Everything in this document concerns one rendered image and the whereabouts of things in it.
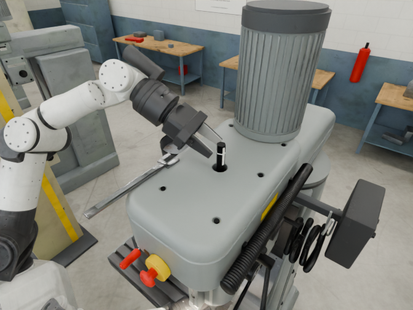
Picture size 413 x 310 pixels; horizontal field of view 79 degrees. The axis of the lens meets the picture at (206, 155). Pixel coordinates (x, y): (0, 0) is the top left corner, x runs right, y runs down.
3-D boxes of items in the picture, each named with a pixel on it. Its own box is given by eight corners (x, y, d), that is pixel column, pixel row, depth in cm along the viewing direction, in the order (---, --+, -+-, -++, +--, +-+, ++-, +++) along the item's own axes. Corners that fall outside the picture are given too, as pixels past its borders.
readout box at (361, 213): (352, 273, 78) (381, 232, 65) (322, 256, 82) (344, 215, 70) (365, 229, 91) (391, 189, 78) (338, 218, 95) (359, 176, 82)
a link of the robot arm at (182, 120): (196, 132, 66) (160, 104, 65) (214, 107, 59) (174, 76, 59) (173, 160, 57) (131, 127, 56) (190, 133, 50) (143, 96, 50)
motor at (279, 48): (283, 152, 65) (316, 13, 46) (220, 128, 75) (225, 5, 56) (309, 122, 78) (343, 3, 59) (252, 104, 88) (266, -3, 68)
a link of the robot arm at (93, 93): (139, 85, 54) (87, 110, 56) (152, 88, 63) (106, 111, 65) (126, 56, 53) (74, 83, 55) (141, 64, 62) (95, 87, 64)
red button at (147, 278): (152, 293, 52) (149, 283, 49) (139, 281, 54) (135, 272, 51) (163, 280, 54) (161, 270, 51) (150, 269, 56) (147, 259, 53)
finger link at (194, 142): (208, 158, 57) (187, 141, 57) (215, 150, 55) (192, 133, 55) (205, 162, 56) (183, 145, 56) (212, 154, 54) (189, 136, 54)
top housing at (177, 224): (209, 309, 50) (209, 267, 41) (125, 240, 63) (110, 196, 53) (295, 181, 80) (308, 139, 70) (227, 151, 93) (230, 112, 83)
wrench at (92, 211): (91, 222, 48) (90, 220, 47) (80, 213, 50) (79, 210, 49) (179, 160, 63) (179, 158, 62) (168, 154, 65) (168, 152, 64)
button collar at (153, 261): (166, 286, 54) (163, 272, 50) (147, 270, 57) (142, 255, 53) (172, 278, 55) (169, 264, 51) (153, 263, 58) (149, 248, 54)
